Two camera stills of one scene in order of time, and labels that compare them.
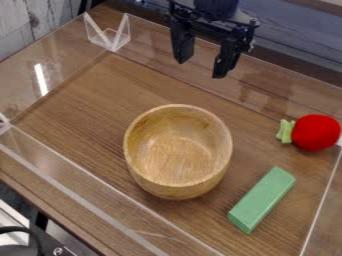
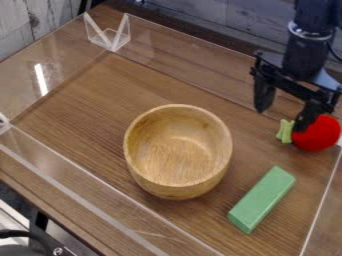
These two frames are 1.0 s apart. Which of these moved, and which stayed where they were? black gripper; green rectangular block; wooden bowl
Moved: black gripper
Stayed: wooden bowl; green rectangular block
